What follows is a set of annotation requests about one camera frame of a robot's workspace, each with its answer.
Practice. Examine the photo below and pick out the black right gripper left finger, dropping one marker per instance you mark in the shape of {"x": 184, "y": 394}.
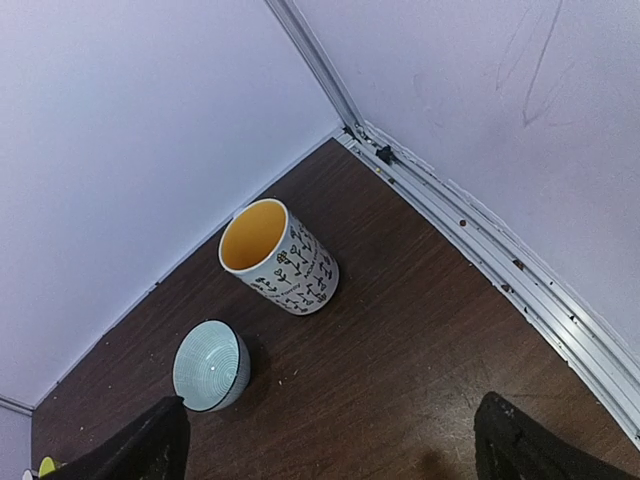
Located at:
{"x": 153, "y": 446}

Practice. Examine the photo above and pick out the light blue ceramic bowl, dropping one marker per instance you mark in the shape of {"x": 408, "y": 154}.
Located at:
{"x": 212, "y": 367}

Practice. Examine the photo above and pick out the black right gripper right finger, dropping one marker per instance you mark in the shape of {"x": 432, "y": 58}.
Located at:
{"x": 511, "y": 445}

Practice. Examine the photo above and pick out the right rear aluminium corner post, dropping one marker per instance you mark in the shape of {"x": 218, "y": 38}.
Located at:
{"x": 305, "y": 40}

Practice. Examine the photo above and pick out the right side aluminium base rail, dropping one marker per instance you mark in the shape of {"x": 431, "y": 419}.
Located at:
{"x": 579, "y": 337}

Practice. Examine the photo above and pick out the white floral mug yellow inside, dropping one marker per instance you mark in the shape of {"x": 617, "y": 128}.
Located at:
{"x": 267, "y": 248}

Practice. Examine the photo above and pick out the lime green plastic bowl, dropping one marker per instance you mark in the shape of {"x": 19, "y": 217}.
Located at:
{"x": 48, "y": 465}

